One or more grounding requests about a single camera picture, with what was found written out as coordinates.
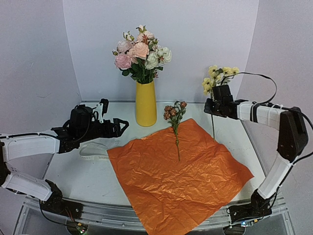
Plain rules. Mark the yellow flower stem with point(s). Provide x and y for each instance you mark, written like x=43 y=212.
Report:
x=217 y=76

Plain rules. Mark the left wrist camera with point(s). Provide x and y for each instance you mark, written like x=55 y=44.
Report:
x=101 y=109

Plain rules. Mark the orange yellow wrapping paper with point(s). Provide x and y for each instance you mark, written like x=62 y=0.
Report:
x=148 y=169

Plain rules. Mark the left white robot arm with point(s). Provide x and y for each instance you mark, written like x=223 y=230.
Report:
x=23 y=146

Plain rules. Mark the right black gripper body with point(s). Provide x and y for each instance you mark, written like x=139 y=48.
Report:
x=209 y=107

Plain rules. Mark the brown rose stem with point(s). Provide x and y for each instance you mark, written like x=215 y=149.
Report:
x=173 y=115

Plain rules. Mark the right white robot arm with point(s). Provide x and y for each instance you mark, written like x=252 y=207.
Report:
x=292 y=138

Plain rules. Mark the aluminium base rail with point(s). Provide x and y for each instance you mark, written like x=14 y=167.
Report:
x=91 y=218

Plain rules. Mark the cream printed ribbon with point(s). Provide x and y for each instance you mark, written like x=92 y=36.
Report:
x=94 y=152

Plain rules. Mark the white and pink flowers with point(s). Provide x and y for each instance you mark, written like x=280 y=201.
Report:
x=141 y=57

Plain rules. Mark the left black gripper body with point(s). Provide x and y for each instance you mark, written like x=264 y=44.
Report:
x=88 y=134

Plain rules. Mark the yellow ceramic vase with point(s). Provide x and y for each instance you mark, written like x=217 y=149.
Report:
x=145 y=104

